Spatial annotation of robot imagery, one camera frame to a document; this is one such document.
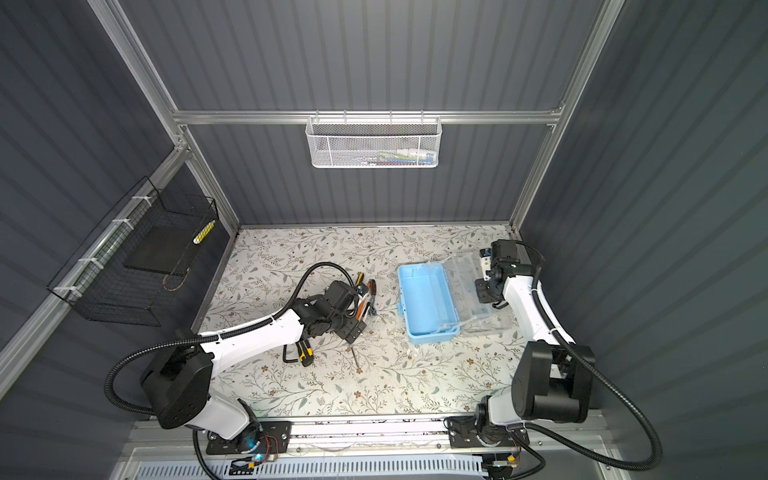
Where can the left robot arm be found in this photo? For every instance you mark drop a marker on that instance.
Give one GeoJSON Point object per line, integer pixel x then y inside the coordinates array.
{"type": "Point", "coordinates": [177, 382]}

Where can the yellow black utility knife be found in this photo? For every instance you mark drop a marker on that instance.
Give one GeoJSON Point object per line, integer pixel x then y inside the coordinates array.
{"type": "Point", "coordinates": [306, 356]}

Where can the blue plastic tool box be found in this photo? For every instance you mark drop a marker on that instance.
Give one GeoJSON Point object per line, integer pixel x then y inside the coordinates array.
{"type": "Point", "coordinates": [438, 301]}

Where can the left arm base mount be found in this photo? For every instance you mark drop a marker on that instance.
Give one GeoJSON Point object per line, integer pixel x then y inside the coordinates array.
{"type": "Point", "coordinates": [269, 438]}

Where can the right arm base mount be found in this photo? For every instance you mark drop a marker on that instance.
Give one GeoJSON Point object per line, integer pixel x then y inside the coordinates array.
{"type": "Point", "coordinates": [465, 432]}

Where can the yellow item in basket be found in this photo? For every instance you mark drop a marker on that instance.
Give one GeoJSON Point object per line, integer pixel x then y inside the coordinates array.
{"type": "Point", "coordinates": [203, 232]}

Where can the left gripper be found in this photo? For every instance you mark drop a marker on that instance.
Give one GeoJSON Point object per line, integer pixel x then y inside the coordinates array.
{"type": "Point", "coordinates": [347, 332]}

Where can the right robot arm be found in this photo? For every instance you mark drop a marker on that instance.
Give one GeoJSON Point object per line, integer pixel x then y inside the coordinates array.
{"type": "Point", "coordinates": [548, 382]}

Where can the black wire basket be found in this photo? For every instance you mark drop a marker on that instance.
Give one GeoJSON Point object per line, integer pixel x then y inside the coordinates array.
{"type": "Point", "coordinates": [140, 271]}

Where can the white wire mesh basket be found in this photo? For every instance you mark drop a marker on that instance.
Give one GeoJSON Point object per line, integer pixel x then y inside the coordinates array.
{"type": "Point", "coordinates": [367, 145]}

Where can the clear handled screwdriver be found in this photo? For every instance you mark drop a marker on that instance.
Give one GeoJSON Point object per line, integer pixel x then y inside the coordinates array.
{"type": "Point", "coordinates": [355, 359]}

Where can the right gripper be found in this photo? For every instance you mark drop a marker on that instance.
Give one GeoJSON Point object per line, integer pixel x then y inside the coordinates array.
{"type": "Point", "coordinates": [484, 294]}

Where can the white vented panel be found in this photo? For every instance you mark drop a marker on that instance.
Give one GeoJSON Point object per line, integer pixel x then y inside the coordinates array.
{"type": "Point", "coordinates": [352, 467]}

